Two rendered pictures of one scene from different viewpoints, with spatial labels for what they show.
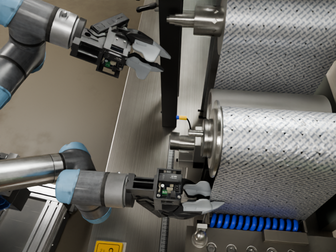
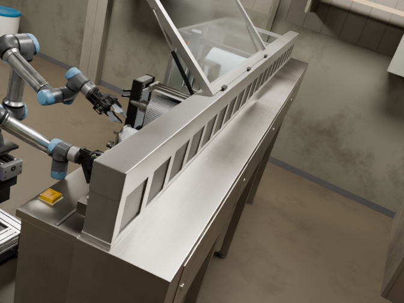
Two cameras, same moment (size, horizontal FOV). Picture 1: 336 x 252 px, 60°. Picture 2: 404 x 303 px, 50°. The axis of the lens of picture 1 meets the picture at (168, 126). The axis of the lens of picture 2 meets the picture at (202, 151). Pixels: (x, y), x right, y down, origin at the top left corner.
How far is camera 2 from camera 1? 1.59 m
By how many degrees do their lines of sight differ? 29
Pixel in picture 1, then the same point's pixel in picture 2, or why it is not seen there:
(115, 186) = (75, 148)
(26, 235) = not seen: outside the picture
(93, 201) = (63, 151)
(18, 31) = (71, 82)
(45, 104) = (41, 182)
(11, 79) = (58, 97)
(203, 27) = (142, 106)
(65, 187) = (55, 141)
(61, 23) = (88, 85)
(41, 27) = (80, 83)
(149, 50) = (118, 109)
